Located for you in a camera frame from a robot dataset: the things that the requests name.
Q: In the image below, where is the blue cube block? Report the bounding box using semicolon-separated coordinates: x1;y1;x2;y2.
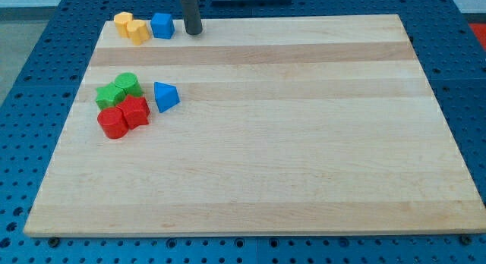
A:
150;13;175;39

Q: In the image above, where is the yellow hexagon block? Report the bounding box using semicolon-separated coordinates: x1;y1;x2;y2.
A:
113;11;133;38

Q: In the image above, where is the light wooden board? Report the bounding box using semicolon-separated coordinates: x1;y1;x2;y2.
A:
24;14;485;237

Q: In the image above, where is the blue triangular prism block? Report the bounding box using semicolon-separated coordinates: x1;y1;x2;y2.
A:
154;82;180;113

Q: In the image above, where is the red star block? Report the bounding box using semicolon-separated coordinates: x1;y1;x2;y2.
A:
116;95;150;130

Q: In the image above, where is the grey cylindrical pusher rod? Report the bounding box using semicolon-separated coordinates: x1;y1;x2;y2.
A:
180;0;203;36

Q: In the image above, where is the green cylinder block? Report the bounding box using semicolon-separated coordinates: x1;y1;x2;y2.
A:
114;72;144;97

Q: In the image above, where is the red cylinder block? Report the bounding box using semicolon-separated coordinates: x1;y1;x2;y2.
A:
97;107;129;139

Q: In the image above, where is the green star block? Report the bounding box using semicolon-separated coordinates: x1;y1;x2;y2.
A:
95;83;126;111

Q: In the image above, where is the yellow rounded block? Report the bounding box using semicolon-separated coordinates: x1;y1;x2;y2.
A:
126;20;151;46

